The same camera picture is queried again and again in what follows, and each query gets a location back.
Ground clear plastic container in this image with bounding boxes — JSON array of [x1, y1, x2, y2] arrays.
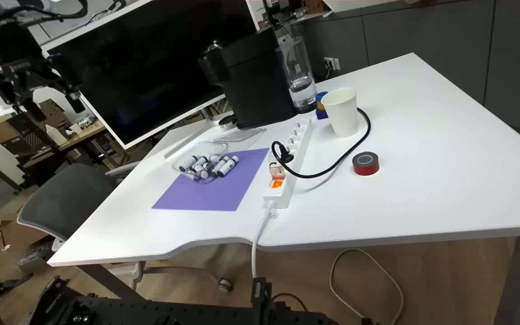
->
[[175, 153, 240, 182]]

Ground white power strip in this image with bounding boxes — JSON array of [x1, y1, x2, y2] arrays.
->
[[263, 119, 314, 209]]

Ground purple mat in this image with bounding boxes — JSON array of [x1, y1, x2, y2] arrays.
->
[[153, 147, 267, 211]]

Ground blue and yellow box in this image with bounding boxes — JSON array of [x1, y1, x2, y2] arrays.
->
[[316, 91, 328, 119]]

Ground white paper cup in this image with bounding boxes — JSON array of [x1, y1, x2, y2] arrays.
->
[[321, 86, 359, 137]]

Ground red and black tape roll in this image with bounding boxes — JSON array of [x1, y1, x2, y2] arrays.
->
[[352, 151, 379, 175]]

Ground large white-framed monitor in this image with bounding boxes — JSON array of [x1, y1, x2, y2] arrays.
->
[[45, 0, 256, 147]]

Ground grey office chair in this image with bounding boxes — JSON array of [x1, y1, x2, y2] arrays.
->
[[16, 164, 115, 240]]

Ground black perforated mounting board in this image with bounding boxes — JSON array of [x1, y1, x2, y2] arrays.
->
[[28, 277, 337, 325]]

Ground white power strip cord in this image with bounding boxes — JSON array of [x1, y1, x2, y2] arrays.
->
[[249, 205, 406, 325]]

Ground black power cable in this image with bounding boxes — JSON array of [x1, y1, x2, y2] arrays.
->
[[269, 106, 373, 180]]

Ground black camera tripod rig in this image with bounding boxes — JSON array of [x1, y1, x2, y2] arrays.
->
[[0, 0, 90, 122]]

